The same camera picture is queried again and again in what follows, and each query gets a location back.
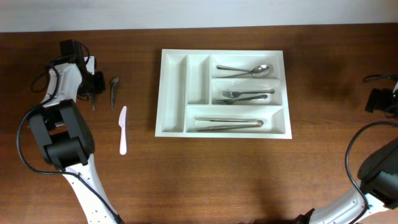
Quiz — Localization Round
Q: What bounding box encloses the dark metal rod utensil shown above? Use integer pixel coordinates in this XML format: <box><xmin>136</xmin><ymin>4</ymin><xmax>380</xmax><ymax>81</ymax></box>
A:
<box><xmin>195</xmin><ymin>118</ymin><xmax>264</xmax><ymax>132</ymax></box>

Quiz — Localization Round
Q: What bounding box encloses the metal fork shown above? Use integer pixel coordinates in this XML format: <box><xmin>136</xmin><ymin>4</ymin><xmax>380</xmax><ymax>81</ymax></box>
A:
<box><xmin>221</xmin><ymin>89</ymin><xmax>275</xmax><ymax>98</ymax></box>
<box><xmin>213</xmin><ymin>95</ymin><xmax>268</xmax><ymax>105</ymax></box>

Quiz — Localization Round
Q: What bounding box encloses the white plastic knife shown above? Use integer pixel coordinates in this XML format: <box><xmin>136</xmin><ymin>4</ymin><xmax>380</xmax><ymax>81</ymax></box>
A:
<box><xmin>118</xmin><ymin>106</ymin><xmax>127</xmax><ymax>155</ymax></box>

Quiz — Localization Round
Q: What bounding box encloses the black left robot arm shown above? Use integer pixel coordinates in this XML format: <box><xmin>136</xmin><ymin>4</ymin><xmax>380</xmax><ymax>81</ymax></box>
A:
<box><xmin>23</xmin><ymin>40</ymin><xmax>123</xmax><ymax>223</ymax></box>

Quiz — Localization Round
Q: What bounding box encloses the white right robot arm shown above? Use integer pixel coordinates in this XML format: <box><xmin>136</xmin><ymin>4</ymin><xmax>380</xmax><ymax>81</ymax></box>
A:
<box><xmin>293</xmin><ymin>121</ymin><xmax>397</xmax><ymax>224</ymax></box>

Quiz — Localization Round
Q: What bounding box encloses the white plastic cutlery tray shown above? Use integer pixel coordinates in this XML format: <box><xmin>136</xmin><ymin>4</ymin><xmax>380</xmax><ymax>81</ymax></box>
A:
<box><xmin>155</xmin><ymin>49</ymin><xmax>292</xmax><ymax>139</ymax></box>

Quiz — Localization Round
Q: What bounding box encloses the metal spoon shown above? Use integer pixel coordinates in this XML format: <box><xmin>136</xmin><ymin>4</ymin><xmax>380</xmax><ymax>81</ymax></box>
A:
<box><xmin>216</xmin><ymin>65</ymin><xmax>270</xmax><ymax>78</ymax></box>
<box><xmin>215</xmin><ymin>63</ymin><xmax>274</xmax><ymax>77</ymax></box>

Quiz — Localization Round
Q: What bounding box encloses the dark metal knife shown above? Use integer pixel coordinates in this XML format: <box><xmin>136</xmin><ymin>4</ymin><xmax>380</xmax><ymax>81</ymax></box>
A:
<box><xmin>92</xmin><ymin>93</ymin><xmax>97</xmax><ymax>111</ymax></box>
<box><xmin>110</xmin><ymin>77</ymin><xmax>119</xmax><ymax>110</ymax></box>

